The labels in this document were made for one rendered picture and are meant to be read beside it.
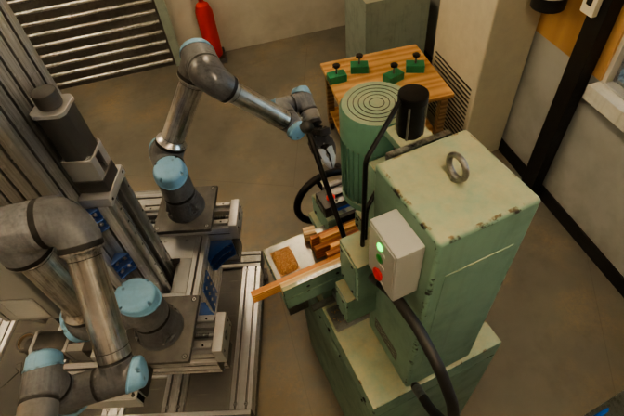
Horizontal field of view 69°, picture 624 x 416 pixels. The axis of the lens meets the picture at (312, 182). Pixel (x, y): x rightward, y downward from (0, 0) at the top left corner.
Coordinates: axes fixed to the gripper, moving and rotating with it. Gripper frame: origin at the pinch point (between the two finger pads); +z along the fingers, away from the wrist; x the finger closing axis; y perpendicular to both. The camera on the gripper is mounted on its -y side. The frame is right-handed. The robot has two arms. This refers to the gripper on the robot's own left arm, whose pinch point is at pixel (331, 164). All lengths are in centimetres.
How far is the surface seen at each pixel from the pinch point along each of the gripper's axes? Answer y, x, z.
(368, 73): 73, -71, -68
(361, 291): -55, 25, 46
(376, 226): -82, 26, 35
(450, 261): -85, 16, 46
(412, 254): -85, 23, 42
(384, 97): -71, 7, 7
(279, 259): -13.3, 33.5, 28.7
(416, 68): 62, -96, -58
